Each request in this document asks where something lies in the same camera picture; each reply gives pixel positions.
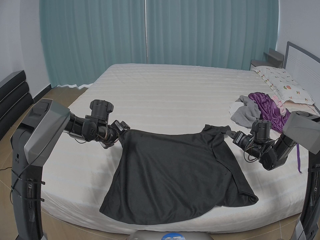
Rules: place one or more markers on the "pink garment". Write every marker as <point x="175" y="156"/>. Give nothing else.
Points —
<point x="280" y="106"/>

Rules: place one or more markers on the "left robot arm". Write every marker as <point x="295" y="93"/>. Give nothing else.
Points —
<point x="45" y="129"/>

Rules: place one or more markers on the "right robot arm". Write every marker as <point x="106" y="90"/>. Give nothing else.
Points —
<point x="300" y="129"/>

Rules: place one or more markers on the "white printed pillow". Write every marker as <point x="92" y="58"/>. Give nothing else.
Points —
<point x="282" y="81"/>

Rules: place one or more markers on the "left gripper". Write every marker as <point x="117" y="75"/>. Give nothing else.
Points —
<point x="121" y="127"/>

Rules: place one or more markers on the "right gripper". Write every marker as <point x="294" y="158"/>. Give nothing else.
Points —
<point x="246" y="142"/>

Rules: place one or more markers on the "grey knit garment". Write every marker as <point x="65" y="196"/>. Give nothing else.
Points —
<point x="245" y="116"/>

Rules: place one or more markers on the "black T-shirt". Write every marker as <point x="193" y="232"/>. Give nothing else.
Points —
<point x="162" y="171"/>

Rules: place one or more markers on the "bed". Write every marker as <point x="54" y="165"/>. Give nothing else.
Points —
<point x="175" y="96"/>

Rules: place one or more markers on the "grey bedside table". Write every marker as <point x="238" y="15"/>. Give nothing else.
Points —
<point x="272" y="56"/>

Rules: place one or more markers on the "blue-green curtain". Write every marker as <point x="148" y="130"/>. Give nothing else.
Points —
<point x="212" y="21"/>
<point x="95" y="34"/>

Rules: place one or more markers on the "black chest of drawers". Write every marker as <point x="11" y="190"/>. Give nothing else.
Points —
<point x="12" y="96"/>

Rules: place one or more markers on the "white garment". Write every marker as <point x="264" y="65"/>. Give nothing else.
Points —
<point x="235" y="107"/>

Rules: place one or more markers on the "purple satin garment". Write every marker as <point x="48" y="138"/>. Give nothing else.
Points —
<point x="265" y="106"/>

